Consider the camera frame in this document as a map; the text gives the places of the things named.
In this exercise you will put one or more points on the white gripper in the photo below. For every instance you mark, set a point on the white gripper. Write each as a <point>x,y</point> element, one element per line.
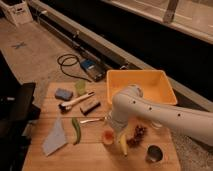
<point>118,128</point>

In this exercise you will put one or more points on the red orange apple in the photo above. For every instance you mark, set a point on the red orange apple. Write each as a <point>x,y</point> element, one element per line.
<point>108,137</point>

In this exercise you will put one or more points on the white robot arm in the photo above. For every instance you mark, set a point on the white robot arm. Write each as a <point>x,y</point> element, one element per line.
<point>129,102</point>

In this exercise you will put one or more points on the metal cup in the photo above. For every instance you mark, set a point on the metal cup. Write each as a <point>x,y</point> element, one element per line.
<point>154,154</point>

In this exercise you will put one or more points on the clear green plastic cup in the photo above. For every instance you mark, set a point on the clear green plastic cup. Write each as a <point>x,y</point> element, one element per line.
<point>80,87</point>

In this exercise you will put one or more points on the yellow banana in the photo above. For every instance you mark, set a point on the yellow banana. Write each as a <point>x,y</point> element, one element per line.
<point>123,144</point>

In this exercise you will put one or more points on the dark grape bunch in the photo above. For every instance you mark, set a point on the dark grape bunch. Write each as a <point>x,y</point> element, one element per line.
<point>139,133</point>

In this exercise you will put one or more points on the green chili pepper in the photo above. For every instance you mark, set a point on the green chili pepper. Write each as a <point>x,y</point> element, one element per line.
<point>77,128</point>

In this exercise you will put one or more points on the yellow plastic bin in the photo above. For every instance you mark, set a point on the yellow plastic bin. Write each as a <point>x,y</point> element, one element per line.
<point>154,84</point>

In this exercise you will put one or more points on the blue black power box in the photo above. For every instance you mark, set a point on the blue black power box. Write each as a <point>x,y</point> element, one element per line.
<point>94,71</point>

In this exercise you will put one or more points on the blue sponge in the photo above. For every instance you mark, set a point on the blue sponge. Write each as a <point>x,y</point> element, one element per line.
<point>63,94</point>

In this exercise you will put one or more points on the blue grey cloth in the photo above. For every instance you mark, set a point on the blue grey cloth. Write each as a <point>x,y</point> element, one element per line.
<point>55,139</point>

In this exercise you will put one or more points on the black chair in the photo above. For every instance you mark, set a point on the black chair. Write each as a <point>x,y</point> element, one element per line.
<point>16,110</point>

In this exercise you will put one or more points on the white crate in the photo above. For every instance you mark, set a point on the white crate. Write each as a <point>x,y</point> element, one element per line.
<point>18,13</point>

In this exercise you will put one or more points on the white handled brush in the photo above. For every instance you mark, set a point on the white handled brush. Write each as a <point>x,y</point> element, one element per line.
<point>66,106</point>

